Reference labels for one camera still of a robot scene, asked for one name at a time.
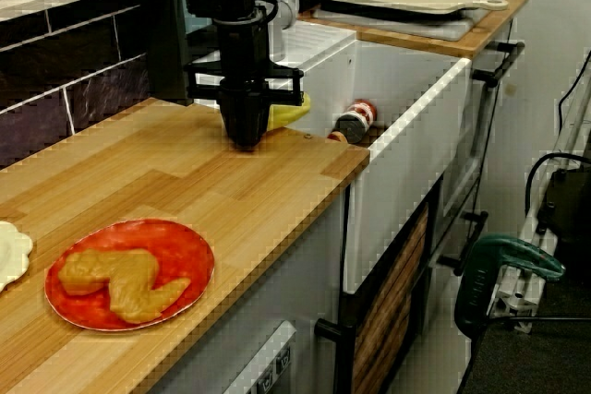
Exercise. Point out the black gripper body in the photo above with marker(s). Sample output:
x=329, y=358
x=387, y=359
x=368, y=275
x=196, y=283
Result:
x=242, y=52

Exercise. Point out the dark vertical support panel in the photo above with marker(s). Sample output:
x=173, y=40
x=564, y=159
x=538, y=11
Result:
x=177, y=43

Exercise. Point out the yellow toy corn cob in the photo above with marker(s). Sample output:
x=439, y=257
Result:
x=291, y=115

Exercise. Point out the orange toy frying pan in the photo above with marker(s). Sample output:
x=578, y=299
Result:
x=336, y=137

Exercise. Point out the white toy kitchen cabinet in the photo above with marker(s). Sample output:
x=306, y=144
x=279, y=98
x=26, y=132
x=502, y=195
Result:
x=300, y=274

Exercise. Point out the cream flower-shaped plate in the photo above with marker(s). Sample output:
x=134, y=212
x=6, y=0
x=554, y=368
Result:
x=11, y=251

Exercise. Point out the wooden slat drawer front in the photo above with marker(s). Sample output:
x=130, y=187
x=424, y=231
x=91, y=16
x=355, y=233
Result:
x=388, y=302

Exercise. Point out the black box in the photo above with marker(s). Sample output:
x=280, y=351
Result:
x=570, y=218

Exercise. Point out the white toy sink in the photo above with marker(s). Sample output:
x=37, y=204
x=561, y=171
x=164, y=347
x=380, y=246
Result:
x=406, y=172

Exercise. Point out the aluminium profile rail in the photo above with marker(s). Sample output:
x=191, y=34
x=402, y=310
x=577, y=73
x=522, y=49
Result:
x=512, y=292

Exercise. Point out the grey toy dishwasher panel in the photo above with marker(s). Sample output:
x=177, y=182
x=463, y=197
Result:
x=258, y=361

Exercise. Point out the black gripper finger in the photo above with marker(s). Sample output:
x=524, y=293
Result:
x=255, y=126
x=235, y=126

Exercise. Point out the grey toy faucet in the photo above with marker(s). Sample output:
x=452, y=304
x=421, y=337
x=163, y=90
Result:
x=288, y=13

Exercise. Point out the brown toy chicken wing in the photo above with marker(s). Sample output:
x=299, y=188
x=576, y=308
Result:
x=129, y=283

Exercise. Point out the green clamp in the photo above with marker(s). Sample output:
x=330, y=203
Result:
x=475, y=283

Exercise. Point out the red plate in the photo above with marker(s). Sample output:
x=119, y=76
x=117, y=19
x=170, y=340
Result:
x=184, y=251

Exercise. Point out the toy beans can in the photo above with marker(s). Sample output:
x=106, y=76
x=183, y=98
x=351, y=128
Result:
x=360, y=115

